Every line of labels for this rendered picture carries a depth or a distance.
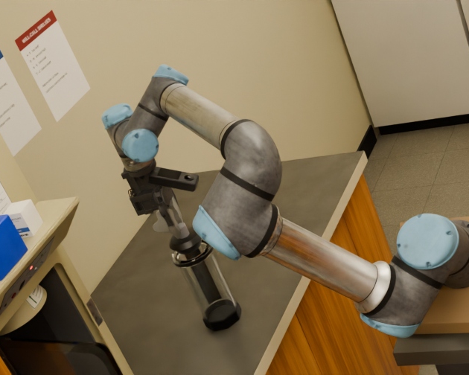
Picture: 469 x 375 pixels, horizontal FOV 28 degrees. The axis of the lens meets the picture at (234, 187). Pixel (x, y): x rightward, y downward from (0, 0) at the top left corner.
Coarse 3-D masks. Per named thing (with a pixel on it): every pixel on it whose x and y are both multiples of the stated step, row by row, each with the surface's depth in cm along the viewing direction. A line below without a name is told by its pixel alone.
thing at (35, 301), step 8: (40, 288) 209; (32, 296) 205; (40, 296) 207; (24, 304) 203; (32, 304) 204; (40, 304) 205; (16, 312) 202; (24, 312) 202; (32, 312) 203; (16, 320) 201; (24, 320) 202; (8, 328) 201; (16, 328) 201
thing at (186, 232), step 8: (184, 224) 230; (184, 232) 230; (192, 232) 231; (176, 240) 231; (184, 240) 229; (192, 240) 229; (200, 240) 231; (176, 248) 229; (184, 248) 228; (192, 248) 230
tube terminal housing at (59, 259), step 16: (0, 144) 198; (0, 160) 197; (0, 176) 197; (16, 176) 201; (16, 192) 200; (32, 192) 205; (64, 256) 211; (64, 272) 215; (32, 288) 201; (80, 288) 215; (16, 304) 197; (80, 304) 219; (0, 320) 192; (96, 336) 222; (112, 336) 224; (112, 352) 223; (128, 368) 227
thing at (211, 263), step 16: (176, 256) 235; (192, 256) 239; (208, 256) 232; (192, 272) 232; (208, 272) 232; (192, 288) 235; (208, 288) 234; (224, 288) 237; (208, 304) 236; (224, 304) 237; (208, 320) 240
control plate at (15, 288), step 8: (48, 248) 197; (32, 264) 190; (40, 264) 198; (24, 272) 187; (32, 272) 195; (24, 280) 191; (16, 288) 189; (8, 296) 185; (8, 304) 190; (0, 312) 187
